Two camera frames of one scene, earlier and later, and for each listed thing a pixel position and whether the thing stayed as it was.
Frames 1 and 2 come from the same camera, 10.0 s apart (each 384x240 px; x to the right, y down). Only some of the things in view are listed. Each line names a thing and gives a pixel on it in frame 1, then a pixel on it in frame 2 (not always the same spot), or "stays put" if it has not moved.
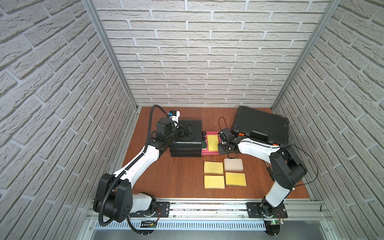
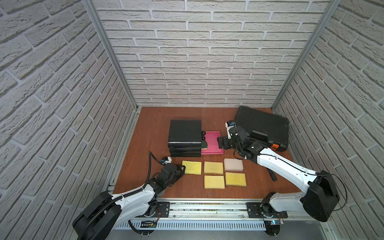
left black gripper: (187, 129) → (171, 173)
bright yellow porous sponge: (213, 142) → (192, 167)
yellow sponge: (213, 167) stays put
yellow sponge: (214, 182) stays put
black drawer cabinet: (190, 146) stays put
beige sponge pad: (233, 164) stays put
